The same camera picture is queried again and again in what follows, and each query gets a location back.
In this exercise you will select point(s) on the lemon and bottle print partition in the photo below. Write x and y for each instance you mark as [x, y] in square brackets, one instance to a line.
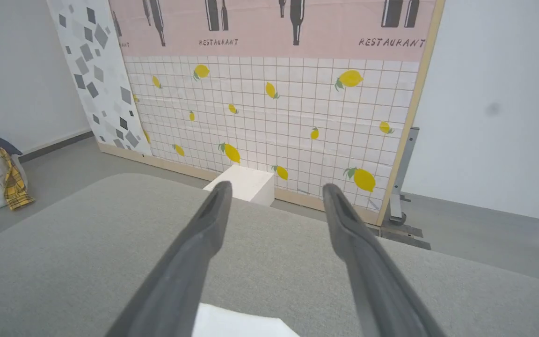
[274, 117]

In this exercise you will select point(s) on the yellow plaid cloth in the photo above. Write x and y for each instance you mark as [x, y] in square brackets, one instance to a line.
[14, 182]

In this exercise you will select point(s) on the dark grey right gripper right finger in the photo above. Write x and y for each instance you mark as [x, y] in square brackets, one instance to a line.
[377, 285]

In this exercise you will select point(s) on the white box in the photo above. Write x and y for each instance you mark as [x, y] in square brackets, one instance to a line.
[246, 182]

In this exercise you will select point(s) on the grey squares print panel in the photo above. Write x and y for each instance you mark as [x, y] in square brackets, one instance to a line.
[96, 70]

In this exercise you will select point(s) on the white T-shirt with grey trim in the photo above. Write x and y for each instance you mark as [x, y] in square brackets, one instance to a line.
[236, 325]

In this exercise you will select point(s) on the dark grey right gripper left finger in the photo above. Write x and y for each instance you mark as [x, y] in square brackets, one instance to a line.
[185, 276]

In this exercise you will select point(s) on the dark flat stand base plate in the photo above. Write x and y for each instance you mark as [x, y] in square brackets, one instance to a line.
[407, 238]

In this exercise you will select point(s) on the grey metal partition stand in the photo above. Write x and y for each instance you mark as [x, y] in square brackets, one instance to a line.
[403, 173]

